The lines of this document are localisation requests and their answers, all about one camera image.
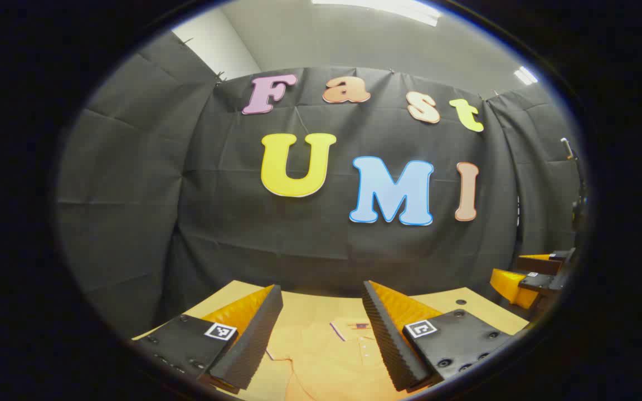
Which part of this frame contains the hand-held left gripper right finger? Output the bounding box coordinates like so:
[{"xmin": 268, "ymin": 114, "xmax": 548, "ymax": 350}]
[{"xmin": 362, "ymin": 280, "xmax": 522, "ymax": 393}]

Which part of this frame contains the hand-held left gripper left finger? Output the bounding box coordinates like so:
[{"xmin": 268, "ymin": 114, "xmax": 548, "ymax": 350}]
[{"xmin": 132, "ymin": 284, "xmax": 284, "ymax": 395}]

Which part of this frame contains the orange T-shirt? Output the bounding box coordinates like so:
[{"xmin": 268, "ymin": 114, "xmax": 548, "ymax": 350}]
[{"xmin": 237, "ymin": 316, "xmax": 427, "ymax": 401}]

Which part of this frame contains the small ceiling light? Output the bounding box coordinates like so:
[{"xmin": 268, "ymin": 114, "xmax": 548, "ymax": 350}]
[{"xmin": 513, "ymin": 66, "xmax": 539, "ymax": 86}]

